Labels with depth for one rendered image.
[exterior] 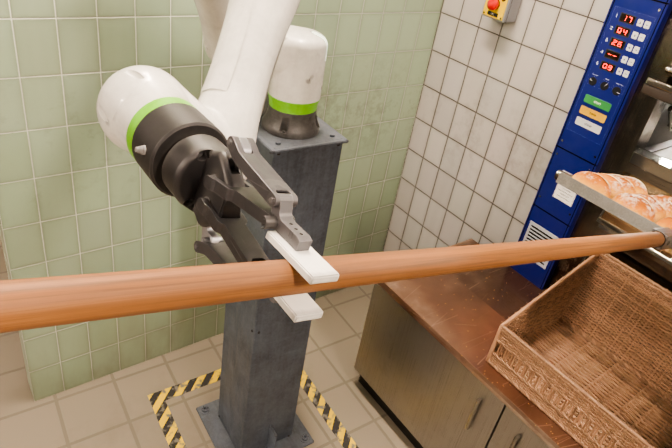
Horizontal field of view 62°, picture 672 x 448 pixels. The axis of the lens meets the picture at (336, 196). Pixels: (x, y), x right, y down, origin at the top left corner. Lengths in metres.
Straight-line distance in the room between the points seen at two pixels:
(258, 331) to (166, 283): 1.29
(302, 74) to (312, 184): 0.29
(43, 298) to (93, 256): 1.64
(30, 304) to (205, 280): 0.11
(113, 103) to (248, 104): 0.20
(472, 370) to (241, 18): 1.28
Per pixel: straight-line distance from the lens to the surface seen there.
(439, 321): 1.89
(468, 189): 2.34
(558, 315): 2.06
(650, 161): 1.92
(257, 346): 1.73
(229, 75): 0.82
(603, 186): 1.42
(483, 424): 1.88
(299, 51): 1.31
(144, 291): 0.39
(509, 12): 2.09
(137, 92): 0.68
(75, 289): 0.38
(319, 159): 1.41
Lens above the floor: 1.80
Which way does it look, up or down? 31 degrees down
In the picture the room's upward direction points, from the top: 10 degrees clockwise
